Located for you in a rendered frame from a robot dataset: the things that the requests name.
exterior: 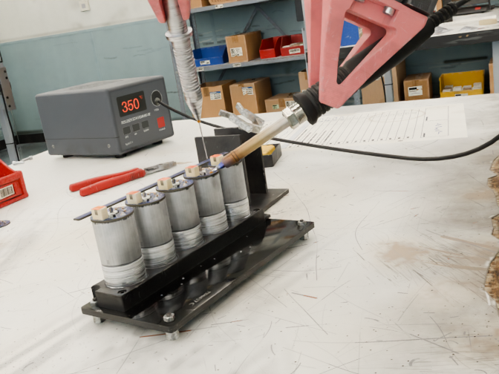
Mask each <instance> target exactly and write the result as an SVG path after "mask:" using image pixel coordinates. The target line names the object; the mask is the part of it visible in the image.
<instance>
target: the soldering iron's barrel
mask: <svg viewBox="0 0 499 374"><path fill-rule="evenodd" d="M282 116H283V117H282V118H281V119H279V120H277V121H276V122H274V123H273V124H272V125H270V126H268V127H267V128H265V129H264V130H263V131H261V132H260V133H258V134H256V135H255V136H254V137H252V138H251V139H249V140H248V141H246V142H245V143H244V144H242V145H240V146H239V147H237V148H236V149H235V150H233V151H231V152H230V153H229V154H227V155H226V156H225V157H223V158H222V159H221V162H222V163H223V164H224V166H225V167H226V168H229V167H230V166H232V165H234V164H235V163H237V162H239V161H240V160H241V159H243V158H244V157H245V156H247V155H248V154H250V153H251V152H253V151H254V150H255V149H257V148H259V147H260V146H262V145H263V144H264V143H266V142H267V141H269V140H271V139H272V138H273V137H275V136H276V135H278V134H280V133H281V132H282V131H283V130H285V129H286V128H288V127H291V128H292V129H293V130H294V129H296V128H297V127H299V125H300V124H302V123H303V122H305V121H307V116H306V114H305V112H304V111H303V110H302V108H301V106H300V105H299V104H298V103H297V102H295V103H294V104H292V105H291V106H290V107H287V108H285V109H284V110H283V111H282Z"/></svg>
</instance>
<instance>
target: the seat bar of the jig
mask: <svg viewBox="0 0 499 374"><path fill-rule="evenodd" d="M249 210H250V216H248V217H246V218H244V219H241V220H236V221H229V222H228V227H229V228H228V229H227V230H225V231H224V232H221V233H218V234H213V235H207V236H203V240H204V243H203V244H202V245H201V246H199V247H197V248H194V249H190V250H186V251H182V252H176V255H177V260H176V261H175V262H173V263H170V264H169V265H167V266H163V267H160V268H156V269H146V274H147V278H146V279H145V280H143V281H141V282H140V283H137V284H135V285H133V286H128V287H125V288H119V289H112V288H108V287H107V286H106V285H105V279H104V280H101V281H100V282H99V283H96V284H94V285H93V286H92V287H91V291H92V294H93V297H94V298H95V297H96V298H97V304H98V306H99V307H103V308H106V309H113V310H117V311H121V312H126V311H127V310H129V309H130V308H132V307H133V306H135V305H137V304H138V303H139V302H141V301H143V300H144V299H146V298H147V297H149V296H150V295H152V294H154V293H155V292H156V291H158V290H160V289H162V288H163V287H164V286H166V285H167V284H169V283H171V282H172V281H174V280H175V279H177V278H179V277H180V276H181V275H183V274H185V273H186V272H188V271H189V270H190V269H192V268H194V267H195V266H197V265H198V264H200V263H202V262H203V261H205V260H206V259H207V258H209V257H211V256H213V255H214V254H215V253H217V252H219V251H220V250H222V249H223V248H225V247H226V246H228V245H229V244H231V243H232V242H234V241H236V240H237V239H238V238H240V237H242V236H243V235H245V234H246V233H248V232H250V231H251V230H253V229H254V228H255V227H257V226H259V225H261V224H262V223H263V222H265V216H264V209H261V208H249Z"/></svg>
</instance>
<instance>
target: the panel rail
mask: <svg viewBox="0 0 499 374"><path fill-rule="evenodd" d="M209 162H211V160H210V158H209V159H207V160H204V161H203V162H201V163H198V164H196V165H197V166H198V167H200V166H202V165H205V164H207V163H209ZM185 173H186V170H185V169H184V170H182V171H179V172H178V173H176V174H173V175H171V176H169V177H171V179H174V178H176V177H179V176H180V175H182V174H185ZM156 186H158V184H157V182H156V183H152V184H151V185H149V186H146V187H144V188H141V189H139V190H138V191H141V193H143V192H144V191H148V190H149V189H151V188H154V187H156ZM124 200H127V197H126V196H124V197H121V198H119V199H117V200H114V201H112V202H110V203H107V204H105V205H103V206H105V207H107V208H109V207H111V206H114V205H116V204H118V203H121V202H122V201H124ZM91 215H92V213H91V211H89V212H87V213H85V214H82V215H80V216H78V217H75V218H74V220H76V221H80V220H83V219H85V218H87V217H90V216H91Z"/></svg>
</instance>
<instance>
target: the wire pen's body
mask: <svg viewBox="0 0 499 374"><path fill-rule="evenodd" d="M162 2H163V8H164V11H165V15H166V22H167V25H168V29H169V30H168V31H167V32H166V34H165V35H166V40H168V41H170V42H172V47H173V48H174V50H173V51H174V55H175V60H176V63H177V69H178V73H179V76H180V82H181V85H182V89H183V95H184V98H185V101H186V102H198V101H200V100H201V99H202V98H203V97H202V93H201V89H200V83H199V78H198V72H197V68H196V65H195V59H194V56H193V52H192V46H191V41H190V37H191V36H192V35H193V31H192V28H191V27H187V23H186V20H183V17H182V15H181V11H180V6H179V4H178V0H162Z"/></svg>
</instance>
